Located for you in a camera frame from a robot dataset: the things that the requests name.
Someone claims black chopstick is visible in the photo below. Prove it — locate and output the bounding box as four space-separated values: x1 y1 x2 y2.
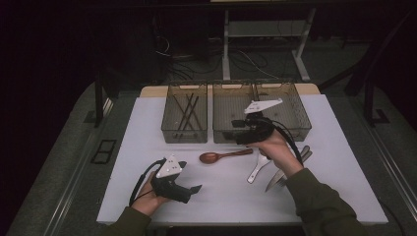
183 96 200 131
177 92 195 131

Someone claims white ceramic spoon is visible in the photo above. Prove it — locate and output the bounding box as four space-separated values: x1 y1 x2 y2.
246 151 271 184

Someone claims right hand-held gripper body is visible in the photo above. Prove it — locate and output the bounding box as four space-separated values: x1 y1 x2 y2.
244 97 283 146

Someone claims person's left hand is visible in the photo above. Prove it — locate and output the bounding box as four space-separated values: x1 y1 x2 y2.
131 173 171 216

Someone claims hand-held gripper black cable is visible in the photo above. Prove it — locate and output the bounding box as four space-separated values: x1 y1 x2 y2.
128 157 166 207
271 119 304 166

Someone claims black upright stand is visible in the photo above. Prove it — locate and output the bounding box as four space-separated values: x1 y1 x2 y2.
83 72 114 129

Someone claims steel table knife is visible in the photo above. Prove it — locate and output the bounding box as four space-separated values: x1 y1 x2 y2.
265 145 311 193

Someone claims left hand-held gripper black cable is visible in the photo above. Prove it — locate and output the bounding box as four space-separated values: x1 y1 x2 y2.
128 157 166 207

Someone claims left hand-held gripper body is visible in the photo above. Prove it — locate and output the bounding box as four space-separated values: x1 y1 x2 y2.
150 154 193 205

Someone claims tangle of black floor cables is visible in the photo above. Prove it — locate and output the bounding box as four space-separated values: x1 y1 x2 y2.
153 32 296 82

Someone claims white floor cable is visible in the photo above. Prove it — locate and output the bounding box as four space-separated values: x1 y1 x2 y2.
237 48 281 80

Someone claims metal floor rail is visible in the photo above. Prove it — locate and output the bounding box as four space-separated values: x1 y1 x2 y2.
42 131 99 236
360 124 417 210

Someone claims person's right hand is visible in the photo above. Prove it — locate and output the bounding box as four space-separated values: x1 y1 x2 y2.
247 129 304 178

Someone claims right hand-held gripper black cable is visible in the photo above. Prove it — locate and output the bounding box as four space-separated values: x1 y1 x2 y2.
271 119 304 166

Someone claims white table cover sheet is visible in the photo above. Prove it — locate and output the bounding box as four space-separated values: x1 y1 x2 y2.
96 93 389 226

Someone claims clear brown storage bin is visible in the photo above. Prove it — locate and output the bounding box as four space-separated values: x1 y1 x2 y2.
160 82 209 145
211 82 260 145
255 80 313 143

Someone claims brown wooden spoon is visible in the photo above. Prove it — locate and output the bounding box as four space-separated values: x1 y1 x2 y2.
199 147 255 165

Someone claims white metal stand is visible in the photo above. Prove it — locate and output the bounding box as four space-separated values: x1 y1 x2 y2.
221 8 318 83

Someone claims black slanted stand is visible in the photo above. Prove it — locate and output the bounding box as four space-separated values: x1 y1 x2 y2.
318 9 416 127

